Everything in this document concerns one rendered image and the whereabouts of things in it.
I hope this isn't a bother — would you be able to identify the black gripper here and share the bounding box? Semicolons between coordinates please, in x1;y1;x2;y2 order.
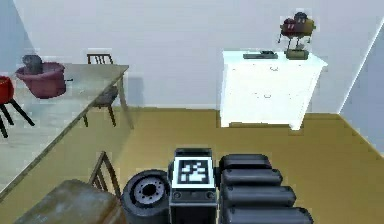
120;169;172;224

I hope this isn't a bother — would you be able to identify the brown wooden chair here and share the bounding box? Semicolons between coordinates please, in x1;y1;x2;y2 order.
13;150;127;224

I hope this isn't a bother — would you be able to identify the dark wooden chair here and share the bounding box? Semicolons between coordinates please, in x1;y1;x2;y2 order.
81;53;120;128

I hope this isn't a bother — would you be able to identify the red chair with black legs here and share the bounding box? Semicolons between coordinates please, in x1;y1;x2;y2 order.
0;75;36;139

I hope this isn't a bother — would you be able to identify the pale glass-top table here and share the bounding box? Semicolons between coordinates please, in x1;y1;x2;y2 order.
0;63;135;203

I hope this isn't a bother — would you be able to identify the dark red pot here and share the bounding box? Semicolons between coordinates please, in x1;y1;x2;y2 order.
15;61;74;100

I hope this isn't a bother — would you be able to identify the white chest of drawers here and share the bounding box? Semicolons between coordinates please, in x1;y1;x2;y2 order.
219;49;329;131

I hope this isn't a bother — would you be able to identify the grey lump in pot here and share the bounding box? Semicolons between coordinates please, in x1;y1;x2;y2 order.
21;54;44;75

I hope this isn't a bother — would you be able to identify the black remote control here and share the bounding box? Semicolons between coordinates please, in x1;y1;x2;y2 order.
242;50;279;60

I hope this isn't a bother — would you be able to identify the red and olive figurine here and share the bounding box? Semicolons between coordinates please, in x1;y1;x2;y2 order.
277;11;317;61

